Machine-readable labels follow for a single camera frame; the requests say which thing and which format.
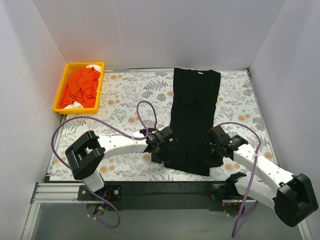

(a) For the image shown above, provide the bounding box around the aluminium frame rail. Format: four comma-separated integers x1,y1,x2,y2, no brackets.
21,183,90,240

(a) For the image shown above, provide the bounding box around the orange t shirt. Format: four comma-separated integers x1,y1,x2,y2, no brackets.
58,67,102,107

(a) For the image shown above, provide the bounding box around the yellow plastic bin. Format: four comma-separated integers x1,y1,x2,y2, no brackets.
52,62,105,115

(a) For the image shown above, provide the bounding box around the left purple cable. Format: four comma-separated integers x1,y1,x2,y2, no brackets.
51,100,158,229

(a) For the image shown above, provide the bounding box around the floral table cloth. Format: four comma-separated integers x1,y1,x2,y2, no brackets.
48,70,277,182

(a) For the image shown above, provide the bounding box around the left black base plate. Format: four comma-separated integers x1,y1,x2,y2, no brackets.
77,185,122,201

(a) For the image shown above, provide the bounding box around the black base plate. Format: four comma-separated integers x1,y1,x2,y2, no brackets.
77,185,122,201
205,183,239,200

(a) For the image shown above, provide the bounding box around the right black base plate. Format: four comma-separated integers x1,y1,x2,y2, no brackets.
205,183,239,200

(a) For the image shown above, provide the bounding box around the black t shirt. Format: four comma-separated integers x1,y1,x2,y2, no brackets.
164,68,221,176

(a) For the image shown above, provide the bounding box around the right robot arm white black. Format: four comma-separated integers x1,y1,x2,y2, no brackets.
204,126,319,227

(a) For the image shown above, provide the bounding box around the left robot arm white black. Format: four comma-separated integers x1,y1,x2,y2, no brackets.
65,126,179,200

